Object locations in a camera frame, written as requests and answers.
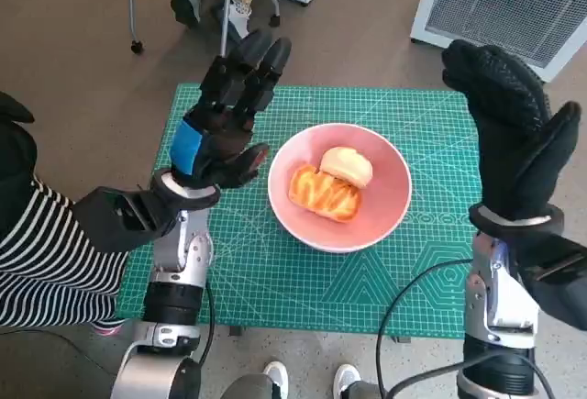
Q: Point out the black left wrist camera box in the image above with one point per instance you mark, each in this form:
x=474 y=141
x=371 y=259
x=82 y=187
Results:
x=105 y=224

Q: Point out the silver metal pole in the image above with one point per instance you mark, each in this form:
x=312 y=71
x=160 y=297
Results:
x=224 y=27

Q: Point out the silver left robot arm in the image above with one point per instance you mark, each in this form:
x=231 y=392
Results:
x=183 y=252

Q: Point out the person with white shoes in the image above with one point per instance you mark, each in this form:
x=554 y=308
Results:
x=277 y=373

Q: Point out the wide black table bracket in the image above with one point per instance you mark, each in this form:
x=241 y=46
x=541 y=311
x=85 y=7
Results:
x=399 y=339

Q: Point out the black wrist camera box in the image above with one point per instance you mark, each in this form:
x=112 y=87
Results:
x=105 y=224
x=559 y=280

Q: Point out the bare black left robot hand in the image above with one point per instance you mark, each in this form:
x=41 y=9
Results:
x=224 y=142

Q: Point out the large white mesh cabinet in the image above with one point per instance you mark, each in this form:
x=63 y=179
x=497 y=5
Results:
x=495 y=4

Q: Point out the green cutting mat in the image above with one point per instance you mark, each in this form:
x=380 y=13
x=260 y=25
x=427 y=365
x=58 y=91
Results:
x=257 y=270

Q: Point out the small black table bracket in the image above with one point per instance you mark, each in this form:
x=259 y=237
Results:
x=236 y=331

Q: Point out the round cream bread bun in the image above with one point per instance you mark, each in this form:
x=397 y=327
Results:
x=346 y=165

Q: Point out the rectangular orange twisted bread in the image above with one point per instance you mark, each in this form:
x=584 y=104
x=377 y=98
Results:
x=330 y=199

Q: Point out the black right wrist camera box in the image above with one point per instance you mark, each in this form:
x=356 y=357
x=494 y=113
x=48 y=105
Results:
x=559 y=280

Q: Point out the pink bowl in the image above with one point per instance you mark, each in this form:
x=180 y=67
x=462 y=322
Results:
x=390 y=197

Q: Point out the person beside robot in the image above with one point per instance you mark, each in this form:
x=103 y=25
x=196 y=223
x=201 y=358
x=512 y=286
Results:
x=46 y=257

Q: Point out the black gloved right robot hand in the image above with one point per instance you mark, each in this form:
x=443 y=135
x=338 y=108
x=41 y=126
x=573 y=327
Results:
x=509 y=142

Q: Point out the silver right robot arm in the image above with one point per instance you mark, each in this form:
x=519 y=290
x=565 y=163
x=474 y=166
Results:
x=486 y=289

